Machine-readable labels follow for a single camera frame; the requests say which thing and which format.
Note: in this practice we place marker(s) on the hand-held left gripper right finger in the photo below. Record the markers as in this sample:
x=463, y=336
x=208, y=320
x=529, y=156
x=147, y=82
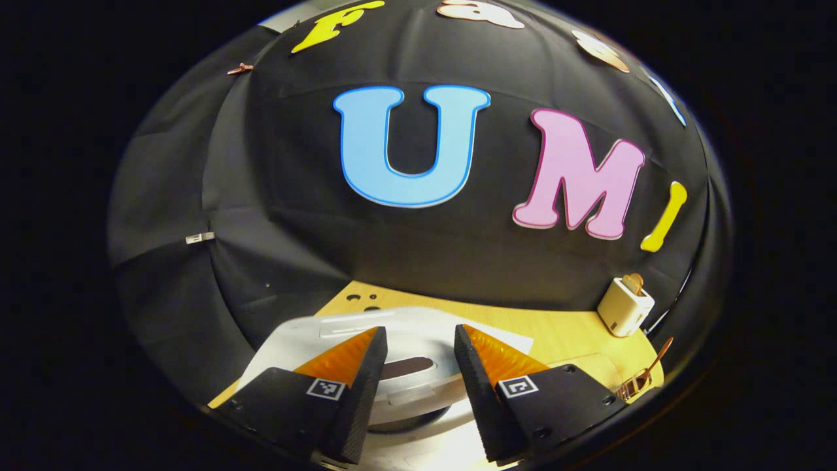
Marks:
x=484, y=399

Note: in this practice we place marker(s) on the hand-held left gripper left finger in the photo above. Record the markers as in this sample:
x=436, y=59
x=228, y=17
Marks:
x=356, y=399

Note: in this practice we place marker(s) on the white rice cooker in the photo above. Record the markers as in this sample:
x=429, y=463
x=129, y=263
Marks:
x=418, y=340

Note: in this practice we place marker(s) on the brown wooden spoon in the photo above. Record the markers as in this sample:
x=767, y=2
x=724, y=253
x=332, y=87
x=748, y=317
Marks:
x=657, y=360

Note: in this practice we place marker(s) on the black backdrop cloth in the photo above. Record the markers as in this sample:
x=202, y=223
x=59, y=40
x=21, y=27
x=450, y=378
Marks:
x=418, y=248

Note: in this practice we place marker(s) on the white toaster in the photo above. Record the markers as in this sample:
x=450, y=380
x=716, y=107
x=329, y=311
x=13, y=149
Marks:
x=624, y=311

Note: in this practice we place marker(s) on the toast slices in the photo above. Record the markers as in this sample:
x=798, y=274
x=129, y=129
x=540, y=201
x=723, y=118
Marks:
x=632, y=282

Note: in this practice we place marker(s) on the silver clip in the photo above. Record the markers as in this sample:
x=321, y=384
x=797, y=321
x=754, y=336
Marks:
x=199, y=237

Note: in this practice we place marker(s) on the copper clip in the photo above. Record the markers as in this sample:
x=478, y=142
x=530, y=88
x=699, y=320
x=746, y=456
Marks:
x=240, y=68

